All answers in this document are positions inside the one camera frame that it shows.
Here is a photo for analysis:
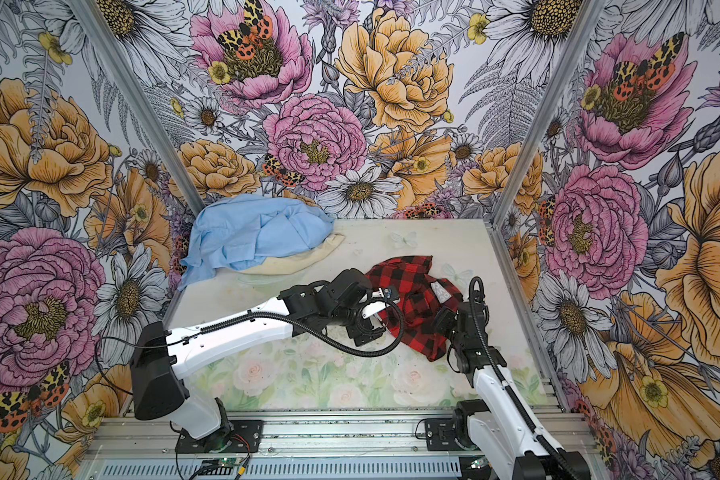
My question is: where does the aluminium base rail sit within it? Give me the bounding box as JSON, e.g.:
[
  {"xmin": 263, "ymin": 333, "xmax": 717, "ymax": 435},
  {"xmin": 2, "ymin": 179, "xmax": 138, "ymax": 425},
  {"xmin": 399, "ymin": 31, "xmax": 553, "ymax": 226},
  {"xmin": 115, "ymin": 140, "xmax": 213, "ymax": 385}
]
[{"xmin": 83, "ymin": 407, "xmax": 601, "ymax": 463}]

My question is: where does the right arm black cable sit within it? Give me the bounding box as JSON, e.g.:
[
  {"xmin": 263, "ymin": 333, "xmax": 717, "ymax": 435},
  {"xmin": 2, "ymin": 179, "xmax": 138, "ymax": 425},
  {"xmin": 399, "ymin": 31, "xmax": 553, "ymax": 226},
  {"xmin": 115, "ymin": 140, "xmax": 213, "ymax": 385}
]
[{"xmin": 467, "ymin": 275, "xmax": 583, "ymax": 480}]

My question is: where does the aluminium corner post right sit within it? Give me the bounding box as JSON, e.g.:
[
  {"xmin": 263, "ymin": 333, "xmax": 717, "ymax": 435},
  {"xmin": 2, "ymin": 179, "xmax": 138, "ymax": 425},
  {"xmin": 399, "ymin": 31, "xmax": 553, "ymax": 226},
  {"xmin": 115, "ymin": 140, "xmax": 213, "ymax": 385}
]
[{"xmin": 490, "ymin": 0, "xmax": 606, "ymax": 229}]

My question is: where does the green circuit board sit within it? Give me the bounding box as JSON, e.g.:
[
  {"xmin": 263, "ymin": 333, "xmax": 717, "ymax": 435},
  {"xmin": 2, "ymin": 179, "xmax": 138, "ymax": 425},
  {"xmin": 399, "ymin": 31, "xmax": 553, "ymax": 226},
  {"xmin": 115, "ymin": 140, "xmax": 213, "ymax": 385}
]
[{"xmin": 198, "ymin": 458, "xmax": 242, "ymax": 477}]

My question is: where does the cream cloth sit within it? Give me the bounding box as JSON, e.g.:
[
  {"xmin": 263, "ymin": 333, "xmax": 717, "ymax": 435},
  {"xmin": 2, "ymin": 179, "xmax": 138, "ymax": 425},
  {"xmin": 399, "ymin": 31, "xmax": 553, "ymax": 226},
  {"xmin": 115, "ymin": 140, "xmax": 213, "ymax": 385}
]
[{"xmin": 240, "ymin": 234, "xmax": 345, "ymax": 276}]

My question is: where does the aluminium corner post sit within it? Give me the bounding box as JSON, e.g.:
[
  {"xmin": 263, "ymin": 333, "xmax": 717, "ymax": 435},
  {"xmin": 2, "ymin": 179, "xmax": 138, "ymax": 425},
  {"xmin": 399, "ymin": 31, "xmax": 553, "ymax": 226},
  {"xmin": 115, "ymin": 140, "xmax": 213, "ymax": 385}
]
[
  {"xmin": 70, "ymin": 1, "xmax": 205, "ymax": 216},
  {"xmin": 490, "ymin": 0, "xmax": 606, "ymax": 229}
]

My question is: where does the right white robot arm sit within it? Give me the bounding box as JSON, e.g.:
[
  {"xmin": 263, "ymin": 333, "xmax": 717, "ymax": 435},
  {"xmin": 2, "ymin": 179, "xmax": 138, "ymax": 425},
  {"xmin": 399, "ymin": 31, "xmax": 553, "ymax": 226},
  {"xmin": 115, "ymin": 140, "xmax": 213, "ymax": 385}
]
[{"xmin": 440, "ymin": 300, "xmax": 592, "ymax": 479}]

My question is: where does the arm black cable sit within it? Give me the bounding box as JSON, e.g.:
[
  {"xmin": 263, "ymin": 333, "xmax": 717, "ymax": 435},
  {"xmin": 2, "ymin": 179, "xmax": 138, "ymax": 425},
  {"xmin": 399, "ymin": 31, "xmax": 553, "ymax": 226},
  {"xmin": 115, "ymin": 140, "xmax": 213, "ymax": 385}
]
[
  {"xmin": 179, "ymin": 279, "xmax": 406, "ymax": 359},
  {"xmin": 467, "ymin": 275, "xmax": 583, "ymax": 480}
]

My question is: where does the white slotted cable duct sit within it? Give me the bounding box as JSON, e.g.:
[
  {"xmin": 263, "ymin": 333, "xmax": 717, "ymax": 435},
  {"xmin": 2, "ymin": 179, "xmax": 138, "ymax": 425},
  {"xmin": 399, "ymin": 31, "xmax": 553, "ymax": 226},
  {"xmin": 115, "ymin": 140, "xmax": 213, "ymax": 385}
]
[{"xmin": 88, "ymin": 456, "xmax": 462, "ymax": 479}]

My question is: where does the red black plaid shirt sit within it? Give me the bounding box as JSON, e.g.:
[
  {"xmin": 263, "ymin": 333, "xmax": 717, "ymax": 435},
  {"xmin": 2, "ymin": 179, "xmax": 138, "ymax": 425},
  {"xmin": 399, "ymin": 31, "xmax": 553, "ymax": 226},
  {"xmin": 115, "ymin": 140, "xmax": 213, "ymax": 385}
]
[{"xmin": 366, "ymin": 255, "xmax": 463, "ymax": 362}]

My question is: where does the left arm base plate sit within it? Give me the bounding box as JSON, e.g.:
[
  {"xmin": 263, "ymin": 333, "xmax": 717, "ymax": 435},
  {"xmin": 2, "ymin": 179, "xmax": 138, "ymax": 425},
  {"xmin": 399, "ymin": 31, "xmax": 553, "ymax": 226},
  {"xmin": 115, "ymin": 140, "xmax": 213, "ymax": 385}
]
[{"xmin": 175, "ymin": 420, "xmax": 264, "ymax": 454}]

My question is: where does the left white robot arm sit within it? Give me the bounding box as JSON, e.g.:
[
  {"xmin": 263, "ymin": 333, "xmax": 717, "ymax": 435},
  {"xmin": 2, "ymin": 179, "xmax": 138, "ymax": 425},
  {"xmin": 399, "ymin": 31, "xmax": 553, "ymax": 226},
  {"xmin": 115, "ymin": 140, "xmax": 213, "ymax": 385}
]
[{"xmin": 130, "ymin": 269, "xmax": 399, "ymax": 448}]

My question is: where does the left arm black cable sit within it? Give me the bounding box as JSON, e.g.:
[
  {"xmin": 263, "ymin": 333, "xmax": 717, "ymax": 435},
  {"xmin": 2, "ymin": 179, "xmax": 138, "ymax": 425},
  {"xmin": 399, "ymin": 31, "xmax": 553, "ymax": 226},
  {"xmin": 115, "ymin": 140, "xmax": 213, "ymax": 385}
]
[{"xmin": 179, "ymin": 279, "xmax": 406, "ymax": 359}]

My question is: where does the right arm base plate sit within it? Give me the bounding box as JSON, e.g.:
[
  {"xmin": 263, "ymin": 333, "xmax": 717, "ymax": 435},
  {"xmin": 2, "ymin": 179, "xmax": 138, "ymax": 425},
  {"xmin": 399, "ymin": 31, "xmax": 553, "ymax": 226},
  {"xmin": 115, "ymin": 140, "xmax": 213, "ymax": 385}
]
[{"xmin": 423, "ymin": 413, "xmax": 476, "ymax": 452}]

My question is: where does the aluminium corner post left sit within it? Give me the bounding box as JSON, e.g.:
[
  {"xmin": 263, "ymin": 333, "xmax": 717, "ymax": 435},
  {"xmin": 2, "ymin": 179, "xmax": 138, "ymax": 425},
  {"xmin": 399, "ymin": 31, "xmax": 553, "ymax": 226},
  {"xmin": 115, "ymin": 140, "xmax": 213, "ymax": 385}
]
[{"xmin": 70, "ymin": 1, "xmax": 205, "ymax": 216}]

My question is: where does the light blue shirt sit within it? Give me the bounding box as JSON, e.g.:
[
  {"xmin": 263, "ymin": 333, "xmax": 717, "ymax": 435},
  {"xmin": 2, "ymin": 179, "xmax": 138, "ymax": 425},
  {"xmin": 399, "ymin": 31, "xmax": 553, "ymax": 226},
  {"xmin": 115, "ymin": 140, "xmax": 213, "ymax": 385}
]
[{"xmin": 178, "ymin": 194, "xmax": 334, "ymax": 290}]

